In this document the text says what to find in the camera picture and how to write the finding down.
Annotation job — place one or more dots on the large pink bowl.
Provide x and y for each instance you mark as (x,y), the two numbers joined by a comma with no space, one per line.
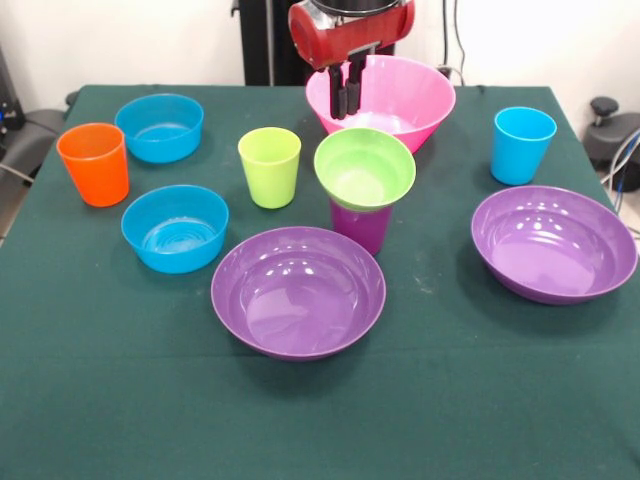
(400,90)

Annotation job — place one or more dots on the purple bowl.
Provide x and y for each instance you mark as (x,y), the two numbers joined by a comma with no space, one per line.
(550,250)
(297,305)

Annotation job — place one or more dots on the lime green cup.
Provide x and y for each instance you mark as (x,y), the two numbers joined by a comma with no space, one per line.
(270,182)

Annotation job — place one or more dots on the orange cup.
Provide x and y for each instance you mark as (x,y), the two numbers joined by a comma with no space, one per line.
(97,177)

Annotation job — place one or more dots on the dark green tablecloth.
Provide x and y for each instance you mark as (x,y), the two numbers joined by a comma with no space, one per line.
(320,410)

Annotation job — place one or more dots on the dark grey base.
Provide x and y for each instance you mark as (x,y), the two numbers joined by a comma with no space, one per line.
(612,142)

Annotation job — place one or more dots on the black equipment box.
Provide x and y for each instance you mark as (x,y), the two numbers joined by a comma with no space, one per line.
(7,100)

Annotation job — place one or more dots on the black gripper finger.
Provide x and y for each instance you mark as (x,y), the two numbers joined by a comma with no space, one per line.
(340,102)
(354,95)

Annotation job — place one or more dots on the green ribbed bowl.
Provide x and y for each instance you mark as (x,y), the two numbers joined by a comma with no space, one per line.
(365,170)

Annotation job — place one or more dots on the purple cup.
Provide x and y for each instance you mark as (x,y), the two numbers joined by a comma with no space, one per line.
(362,230)

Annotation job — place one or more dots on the blue bowl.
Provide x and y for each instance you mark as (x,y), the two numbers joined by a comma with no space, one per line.
(175,257)
(160,145)

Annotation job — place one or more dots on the black knob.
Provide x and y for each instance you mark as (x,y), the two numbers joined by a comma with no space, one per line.
(604,106)

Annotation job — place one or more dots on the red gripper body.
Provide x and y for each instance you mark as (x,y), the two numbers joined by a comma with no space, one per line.
(350,32)

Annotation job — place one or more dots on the blue cup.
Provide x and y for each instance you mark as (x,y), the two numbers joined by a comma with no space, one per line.
(520,155)

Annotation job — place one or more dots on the grey chair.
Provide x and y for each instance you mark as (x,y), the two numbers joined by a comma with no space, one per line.
(35,135)

